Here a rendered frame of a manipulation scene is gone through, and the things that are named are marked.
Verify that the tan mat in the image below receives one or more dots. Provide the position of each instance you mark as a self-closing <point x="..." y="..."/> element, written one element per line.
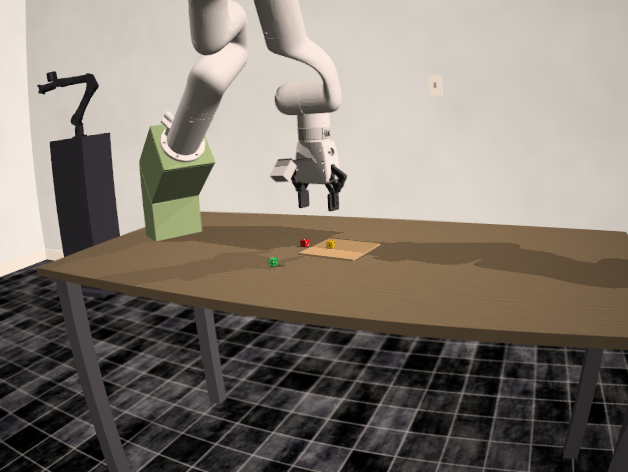
<point x="343" y="250"/>

